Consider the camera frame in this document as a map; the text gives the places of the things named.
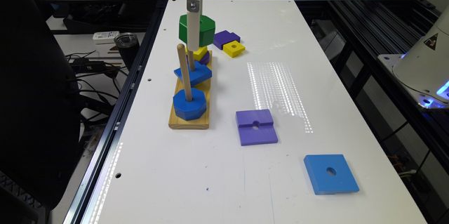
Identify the white remote control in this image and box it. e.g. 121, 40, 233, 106
93, 31, 120, 44

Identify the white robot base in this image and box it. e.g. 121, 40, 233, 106
377, 9, 448, 110

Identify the middle wooden peg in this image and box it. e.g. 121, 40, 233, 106
187, 50, 196, 72

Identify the light purple square block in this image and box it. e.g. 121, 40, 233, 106
236, 109, 279, 146

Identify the dark purple square block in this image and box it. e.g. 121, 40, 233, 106
213, 30, 241, 50

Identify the blue octagonal block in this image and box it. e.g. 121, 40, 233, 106
173, 88, 207, 121

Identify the small yellow square block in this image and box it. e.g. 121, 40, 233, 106
222, 41, 246, 58

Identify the purple round block on peg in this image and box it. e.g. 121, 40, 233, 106
199, 51, 210, 65

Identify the black office chair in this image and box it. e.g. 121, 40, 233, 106
1, 0, 81, 210

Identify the wooden peg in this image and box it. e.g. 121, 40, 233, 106
177, 44, 193, 102
187, 50, 196, 72

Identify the wooden peg base board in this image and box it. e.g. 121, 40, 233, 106
168, 62, 211, 129

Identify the yellow square block on peg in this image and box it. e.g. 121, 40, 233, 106
193, 46, 208, 61

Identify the black tumbler cup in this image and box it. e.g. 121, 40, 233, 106
114, 32, 140, 70

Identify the blue square block on peg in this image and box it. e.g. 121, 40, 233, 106
187, 61, 212, 87

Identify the front wooden peg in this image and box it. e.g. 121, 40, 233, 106
177, 44, 193, 102

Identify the green octagonal block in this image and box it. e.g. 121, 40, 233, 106
179, 15, 215, 47

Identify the large blue square block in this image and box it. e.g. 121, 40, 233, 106
304, 154, 359, 195

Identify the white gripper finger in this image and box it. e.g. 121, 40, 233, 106
187, 0, 203, 51

